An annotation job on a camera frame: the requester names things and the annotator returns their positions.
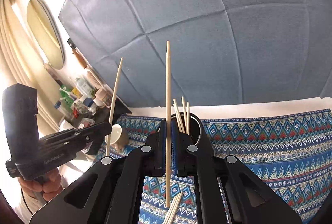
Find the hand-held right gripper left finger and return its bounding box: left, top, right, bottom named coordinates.
left=29, top=120, right=169, bottom=224

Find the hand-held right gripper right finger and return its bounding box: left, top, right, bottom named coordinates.
left=171, top=121, right=303, bottom=224

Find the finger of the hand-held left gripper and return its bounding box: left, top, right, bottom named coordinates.
left=82, top=138, right=105, bottom=155
left=56, top=122, right=113, bottom=148

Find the black cylindrical utensil holder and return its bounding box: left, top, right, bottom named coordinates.
left=179, top=113, right=215, bottom=159

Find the bunch of wooden chopsticks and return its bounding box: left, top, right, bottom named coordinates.
left=162, top=96, right=190, bottom=224

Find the single thin tapered chopstick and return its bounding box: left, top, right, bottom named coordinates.
left=106, top=57, right=123, bottom=157

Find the single thick wooden chopstick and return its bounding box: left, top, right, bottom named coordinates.
left=165, top=40, right=172, bottom=208

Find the person's left hand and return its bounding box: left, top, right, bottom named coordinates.
left=19, top=170, right=64, bottom=202

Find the clear box of red items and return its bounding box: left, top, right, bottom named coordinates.
left=76, top=117, right=94, bottom=133

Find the white container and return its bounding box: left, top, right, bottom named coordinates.
left=58, top=120, right=74, bottom=136

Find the beige cup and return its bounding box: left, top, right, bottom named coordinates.
left=105, top=124, right=129, bottom=153

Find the black side shelf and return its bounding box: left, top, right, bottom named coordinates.
left=58, top=95, right=133, bottom=155

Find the green packet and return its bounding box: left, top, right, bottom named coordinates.
left=61, top=85, right=74, bottom=110

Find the pink jar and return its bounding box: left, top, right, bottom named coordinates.
left=95, top=87, right=107, bottom=105

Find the white green bottle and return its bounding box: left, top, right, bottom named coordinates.
left=75, top=77, right=90, bottom=95

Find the wooden hanging brush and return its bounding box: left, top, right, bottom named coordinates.
left=68, top=37, right=103, bottom=88

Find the blue patterned tablecloth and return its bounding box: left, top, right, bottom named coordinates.
left=109, top=108, right=332, bottom=224

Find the oval mirror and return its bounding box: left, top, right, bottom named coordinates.
left=27, top=0, right=65, bottom=70

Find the grey-blue backdrop cloth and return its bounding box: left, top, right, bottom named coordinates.
left=57, top=0, right=332, bottom=110

